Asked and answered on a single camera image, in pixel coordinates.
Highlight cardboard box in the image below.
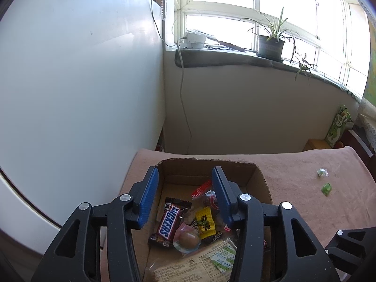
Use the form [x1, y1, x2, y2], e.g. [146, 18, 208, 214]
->
[129, 158, 272, 282]

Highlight red snack packet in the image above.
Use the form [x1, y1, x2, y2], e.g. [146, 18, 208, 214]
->
[192, 180, 213, 198]

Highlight white window frame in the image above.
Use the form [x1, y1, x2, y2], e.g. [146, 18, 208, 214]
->
[173, 0, 370, 95]

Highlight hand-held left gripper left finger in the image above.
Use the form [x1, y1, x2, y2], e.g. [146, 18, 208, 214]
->
[31, 165, 160, 282]

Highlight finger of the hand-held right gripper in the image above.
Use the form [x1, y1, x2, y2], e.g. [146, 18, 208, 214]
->
[324, 226, 376, 258]
[324, 247, 376, 275]

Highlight white lace cloth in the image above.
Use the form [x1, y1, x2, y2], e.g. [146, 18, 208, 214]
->
[356, 97, 376, 151]

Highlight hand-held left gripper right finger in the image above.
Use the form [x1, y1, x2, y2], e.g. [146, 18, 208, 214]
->
[211, 165, 338, 282]

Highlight potted spider plant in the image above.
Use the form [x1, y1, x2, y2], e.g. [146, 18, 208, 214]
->
[239, 7, 298, 63]

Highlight white cabinet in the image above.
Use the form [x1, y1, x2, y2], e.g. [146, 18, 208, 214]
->
[0, 0, 166, 256]

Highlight dark wooden furniture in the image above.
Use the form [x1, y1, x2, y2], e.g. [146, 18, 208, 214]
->
[340, 129, 376, 168]

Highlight yellow wooden box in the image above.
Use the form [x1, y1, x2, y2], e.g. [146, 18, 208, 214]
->
[302, 139, 332, 153]

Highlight large beige food packet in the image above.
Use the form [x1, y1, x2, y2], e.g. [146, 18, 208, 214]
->
[145, 238, 238, 282]

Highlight pink snack packet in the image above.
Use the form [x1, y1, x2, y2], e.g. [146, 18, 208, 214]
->
[173, 223, 203, 253]

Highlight brown chocolate bar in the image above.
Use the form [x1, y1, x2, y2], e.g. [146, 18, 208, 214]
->
[148, 197, 191, 248]

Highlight hanging plant stem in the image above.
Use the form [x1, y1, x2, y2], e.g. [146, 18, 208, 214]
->
[289, 39, 318, 86]

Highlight green carton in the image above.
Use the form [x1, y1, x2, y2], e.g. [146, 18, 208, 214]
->
[325, 105, 352, 148]

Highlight thin dark cable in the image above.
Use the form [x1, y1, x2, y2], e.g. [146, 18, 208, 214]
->
[151, 0, 178, 47]

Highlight white power strip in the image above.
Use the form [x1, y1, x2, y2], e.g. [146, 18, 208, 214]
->
[179, 31, 207, 49]

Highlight grey window sill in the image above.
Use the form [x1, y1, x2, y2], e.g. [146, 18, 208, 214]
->
[175, 47, 365, 104]

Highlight white power cable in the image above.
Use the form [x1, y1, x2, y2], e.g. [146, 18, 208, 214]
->
[177, 45, 193, 154]

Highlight yellow candy packet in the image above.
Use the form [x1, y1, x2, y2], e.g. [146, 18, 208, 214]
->
[194, 206, 216, 240]

